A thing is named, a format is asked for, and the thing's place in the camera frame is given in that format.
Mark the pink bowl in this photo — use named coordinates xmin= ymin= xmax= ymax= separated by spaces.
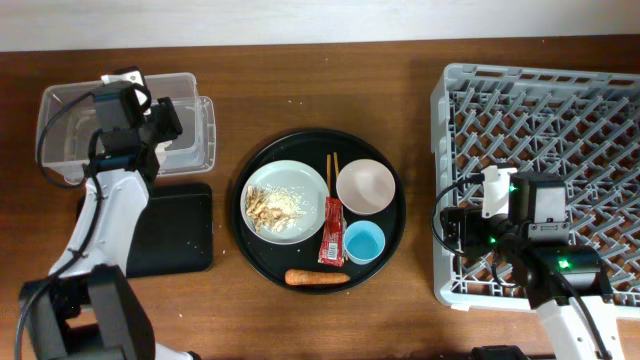
xmin=336 ymin=159 xmax=396 ymax=215

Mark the blue cup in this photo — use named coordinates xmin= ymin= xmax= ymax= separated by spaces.
xmin=343 ymin=220 xmax=386 ymax=265

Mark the red snack wrapper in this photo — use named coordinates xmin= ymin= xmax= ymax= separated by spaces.
xmin=318 ymin=197 xmax=345 ymax=267

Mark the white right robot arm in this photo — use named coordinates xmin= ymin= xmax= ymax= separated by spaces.
xmin=431 ymin=170 xmax=624 ymax=359

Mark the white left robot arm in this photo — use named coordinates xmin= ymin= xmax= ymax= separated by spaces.
xmin=14 ymin=80 xmax=198 ymax=359

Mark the clear plastic waste bin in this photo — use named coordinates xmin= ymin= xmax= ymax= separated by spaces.
xmin=36 ymin=72 xmax=216 ymax=184

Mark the grey dishwasher rack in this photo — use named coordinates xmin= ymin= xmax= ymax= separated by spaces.
xmin=431 ymin=63 xmax=639 ymax=320

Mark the black rectangular tray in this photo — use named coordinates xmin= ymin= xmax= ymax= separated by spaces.
xmin=75 ymin=182 xmax=215 ymax=279

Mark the light grey plate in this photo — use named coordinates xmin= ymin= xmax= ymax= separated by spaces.
xmin=239 ymin=160 xmax=328 ymax=245

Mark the left wooden chopstick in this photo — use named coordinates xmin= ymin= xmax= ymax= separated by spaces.
xmin=326 ymin=154 xmax=332 ymax=197

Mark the wooden chopstick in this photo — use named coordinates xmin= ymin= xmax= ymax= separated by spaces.
xmin=326 ymin=154 xmax=332 ymax=197
xmin=333 ymin=152 xmax=340 ymax=179

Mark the round black serving tray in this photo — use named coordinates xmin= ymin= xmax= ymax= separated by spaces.
xmin=230 ymin=129 xmax=406 ymax=294

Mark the right wooden chopstick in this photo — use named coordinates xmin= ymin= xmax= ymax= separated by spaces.
xmin=333 ymin=152 xmax=340 ymax=179

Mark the orange carrot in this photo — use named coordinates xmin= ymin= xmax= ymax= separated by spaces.
xmin=285 ymin=269 xmax=350 ymax=286

